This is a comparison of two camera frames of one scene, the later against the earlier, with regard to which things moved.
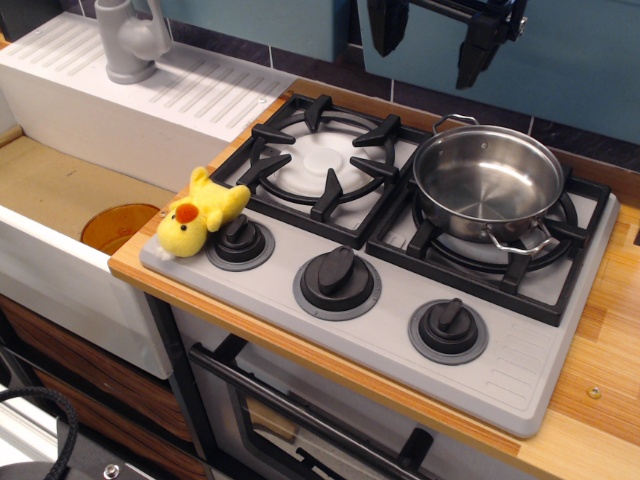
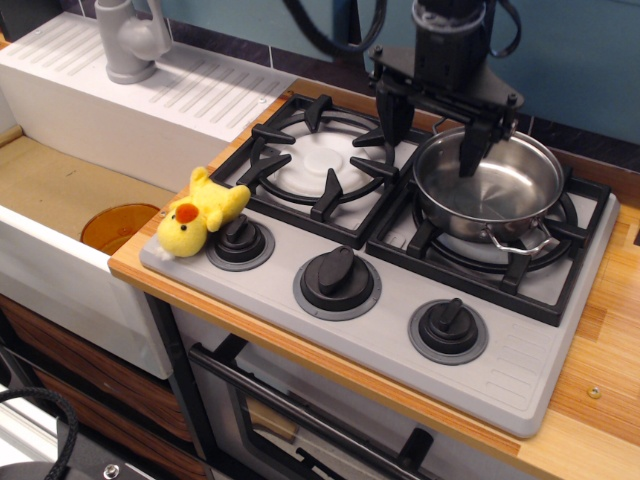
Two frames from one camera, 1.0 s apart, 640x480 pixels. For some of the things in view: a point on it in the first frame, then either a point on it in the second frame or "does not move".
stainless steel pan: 473,180 does not move
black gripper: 502,20 → 449,67
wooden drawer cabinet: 97,390 does not move
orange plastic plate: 112,226 does not move
